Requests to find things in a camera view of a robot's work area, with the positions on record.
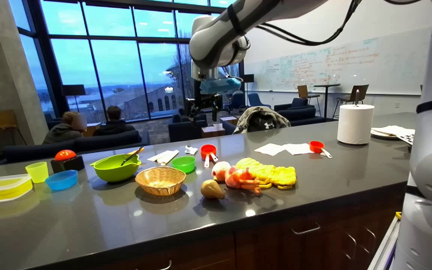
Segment small green bowl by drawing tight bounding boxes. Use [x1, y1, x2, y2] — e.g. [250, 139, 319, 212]
[170, 155, 196, 173]

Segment seated person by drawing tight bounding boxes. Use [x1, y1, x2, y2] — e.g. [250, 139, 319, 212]
[43, 110, 85, 143]
[92, 104, 133, 136]

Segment yellow plastic tray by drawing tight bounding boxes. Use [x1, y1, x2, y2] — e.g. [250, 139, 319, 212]
[0, 173, 32, 202]

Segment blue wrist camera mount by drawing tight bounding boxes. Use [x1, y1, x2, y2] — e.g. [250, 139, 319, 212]
[199, 76, 241, 94]

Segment toy pink onion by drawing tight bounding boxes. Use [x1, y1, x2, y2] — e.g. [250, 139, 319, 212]
[211, 160, 230, 182]

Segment white paper near edge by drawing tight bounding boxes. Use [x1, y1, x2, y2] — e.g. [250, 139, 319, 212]
[256, 142, 310, 155]

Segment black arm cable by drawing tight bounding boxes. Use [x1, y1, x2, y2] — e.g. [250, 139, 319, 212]
[247, 0, 422, 47]

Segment wicker basket bowl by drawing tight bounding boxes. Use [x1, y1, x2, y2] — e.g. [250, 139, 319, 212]
[134, 166, 185, 196]

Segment yellow-green plastic cup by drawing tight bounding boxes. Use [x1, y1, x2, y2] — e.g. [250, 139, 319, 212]
[25, 161, 49, 182]

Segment dark blue sofa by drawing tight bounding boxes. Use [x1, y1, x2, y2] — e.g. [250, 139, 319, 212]
[0, 130, 146, 163]

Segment white paper sheet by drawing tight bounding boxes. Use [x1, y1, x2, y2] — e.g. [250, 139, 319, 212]
[149, 149, 178, 164]

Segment orange ball on black block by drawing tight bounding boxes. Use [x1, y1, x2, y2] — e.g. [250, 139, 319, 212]
[50, 149, 83, 172]

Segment lime green mixing bowl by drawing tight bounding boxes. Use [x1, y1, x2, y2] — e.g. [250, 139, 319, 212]
[91, 154, 140, 182]

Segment seated person right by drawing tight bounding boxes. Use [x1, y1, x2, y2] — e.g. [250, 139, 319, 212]
[92, 104, 133, 136]

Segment orange measuring cup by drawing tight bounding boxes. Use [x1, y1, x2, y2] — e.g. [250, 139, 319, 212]
[308, 139, 331, 157]
[199, 143, 217, 167]

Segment yellow knitted cloth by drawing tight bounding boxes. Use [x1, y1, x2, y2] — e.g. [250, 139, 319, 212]
[235, 157, 296, 190]

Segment seated person left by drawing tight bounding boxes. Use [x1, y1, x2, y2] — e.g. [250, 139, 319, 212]
[43, 110, 85, 143]

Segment paper towel roll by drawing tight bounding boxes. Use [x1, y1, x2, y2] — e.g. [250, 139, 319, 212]
[337, 104, 374, 145]

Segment blue small bowl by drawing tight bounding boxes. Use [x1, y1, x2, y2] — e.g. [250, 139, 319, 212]
[46, 169, 77, 191]

